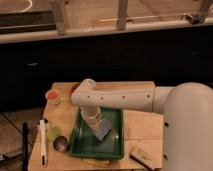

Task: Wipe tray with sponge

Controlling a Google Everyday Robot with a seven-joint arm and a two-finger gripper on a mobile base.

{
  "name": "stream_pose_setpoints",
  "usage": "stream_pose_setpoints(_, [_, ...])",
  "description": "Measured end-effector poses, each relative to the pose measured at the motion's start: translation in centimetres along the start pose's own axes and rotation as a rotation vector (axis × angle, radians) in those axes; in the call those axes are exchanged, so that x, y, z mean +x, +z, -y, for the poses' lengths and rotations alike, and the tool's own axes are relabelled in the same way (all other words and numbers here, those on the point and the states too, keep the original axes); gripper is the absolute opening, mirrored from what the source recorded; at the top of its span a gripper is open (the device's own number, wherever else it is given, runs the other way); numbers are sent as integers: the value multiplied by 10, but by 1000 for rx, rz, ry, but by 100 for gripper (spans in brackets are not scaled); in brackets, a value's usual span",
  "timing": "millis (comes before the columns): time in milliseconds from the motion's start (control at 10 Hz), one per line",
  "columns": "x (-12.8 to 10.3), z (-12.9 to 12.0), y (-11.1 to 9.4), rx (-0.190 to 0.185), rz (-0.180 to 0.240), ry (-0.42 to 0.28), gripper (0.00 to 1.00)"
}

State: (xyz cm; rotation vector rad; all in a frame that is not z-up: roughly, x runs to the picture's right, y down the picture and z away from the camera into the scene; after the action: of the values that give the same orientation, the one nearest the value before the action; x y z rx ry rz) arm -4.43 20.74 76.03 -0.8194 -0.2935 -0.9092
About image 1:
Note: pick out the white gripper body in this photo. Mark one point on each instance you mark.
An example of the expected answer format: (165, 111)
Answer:
(92, 116)

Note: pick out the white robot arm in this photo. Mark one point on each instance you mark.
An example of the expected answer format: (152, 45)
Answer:
(187, 111)

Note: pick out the green plastic tray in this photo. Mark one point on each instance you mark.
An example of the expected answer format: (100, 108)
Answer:
(84, 144)

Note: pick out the yellow green cup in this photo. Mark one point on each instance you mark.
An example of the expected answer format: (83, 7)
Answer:
(53, 132)

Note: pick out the orange lidded jar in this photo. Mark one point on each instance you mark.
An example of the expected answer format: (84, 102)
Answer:
(53, 97)

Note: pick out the small metal cup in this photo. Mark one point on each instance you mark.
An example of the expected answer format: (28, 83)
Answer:
(60, 144)

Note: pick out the wooden block brush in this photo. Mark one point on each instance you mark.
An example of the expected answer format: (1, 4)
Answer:
(143, 158)

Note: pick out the black pole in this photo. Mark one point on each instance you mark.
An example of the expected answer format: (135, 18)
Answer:
(25, 147)

